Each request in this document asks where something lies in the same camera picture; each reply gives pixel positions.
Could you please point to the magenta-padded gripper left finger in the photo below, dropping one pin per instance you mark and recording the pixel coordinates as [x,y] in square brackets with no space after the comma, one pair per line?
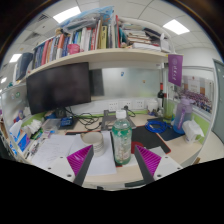
[78,160]

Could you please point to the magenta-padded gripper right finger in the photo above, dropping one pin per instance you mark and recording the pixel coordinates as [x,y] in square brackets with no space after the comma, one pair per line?
[150,160]

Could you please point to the green-labelled clear drink bottle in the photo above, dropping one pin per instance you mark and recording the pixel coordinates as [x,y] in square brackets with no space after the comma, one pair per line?
[121,140]

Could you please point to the purple translucent water bottle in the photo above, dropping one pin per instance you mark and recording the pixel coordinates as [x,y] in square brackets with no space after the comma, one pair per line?
[182,116]

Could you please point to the white napkin sheet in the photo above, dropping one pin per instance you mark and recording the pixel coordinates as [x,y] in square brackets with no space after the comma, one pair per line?
[158,151]

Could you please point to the flat round red coaster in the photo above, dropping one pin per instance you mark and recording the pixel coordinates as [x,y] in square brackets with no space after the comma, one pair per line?
[135,146]

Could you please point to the black desk mat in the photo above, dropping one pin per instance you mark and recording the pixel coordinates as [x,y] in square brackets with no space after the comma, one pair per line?
[150,136]

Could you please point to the blank white paper sheet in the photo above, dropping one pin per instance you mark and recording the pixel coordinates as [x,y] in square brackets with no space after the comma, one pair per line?
[103,163]

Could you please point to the handwritten white paper sheet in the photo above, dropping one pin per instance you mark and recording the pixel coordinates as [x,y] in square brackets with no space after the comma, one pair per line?
[53,150]

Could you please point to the small blue electronic box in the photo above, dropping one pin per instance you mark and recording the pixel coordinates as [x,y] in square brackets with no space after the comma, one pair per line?
[66,121]

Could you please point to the clear plastic box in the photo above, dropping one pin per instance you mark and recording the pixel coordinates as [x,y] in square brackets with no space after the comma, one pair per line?
[51,124]

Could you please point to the grey metal laptop stand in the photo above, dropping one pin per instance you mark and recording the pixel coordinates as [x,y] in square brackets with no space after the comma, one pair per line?
[106,121]

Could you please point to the glass with yellow liquid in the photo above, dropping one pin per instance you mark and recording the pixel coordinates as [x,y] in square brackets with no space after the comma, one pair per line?
[168,111]

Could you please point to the white tissue pack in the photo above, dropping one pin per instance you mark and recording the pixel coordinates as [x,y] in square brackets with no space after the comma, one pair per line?
[192,130]

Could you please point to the white jar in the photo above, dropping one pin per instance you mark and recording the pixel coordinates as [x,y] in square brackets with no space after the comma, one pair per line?
[152,106]

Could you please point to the dark wine bottle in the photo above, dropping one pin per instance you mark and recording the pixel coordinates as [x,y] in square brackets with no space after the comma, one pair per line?
[161,96]

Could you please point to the black computer monitor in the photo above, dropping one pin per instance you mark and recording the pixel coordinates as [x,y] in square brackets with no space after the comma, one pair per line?
[58,86]

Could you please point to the group photo poster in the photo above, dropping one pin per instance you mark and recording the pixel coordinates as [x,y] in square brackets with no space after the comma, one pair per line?
[196,95]

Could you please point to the purple hanging pennant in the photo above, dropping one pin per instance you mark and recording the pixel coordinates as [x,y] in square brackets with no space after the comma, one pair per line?
[175,68]

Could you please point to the shelf unit with books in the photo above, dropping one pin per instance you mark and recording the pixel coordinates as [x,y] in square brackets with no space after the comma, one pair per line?
[100,55]

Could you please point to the white wall socket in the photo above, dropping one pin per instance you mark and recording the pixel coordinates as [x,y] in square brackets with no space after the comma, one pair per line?
[126,104]
[139,103]

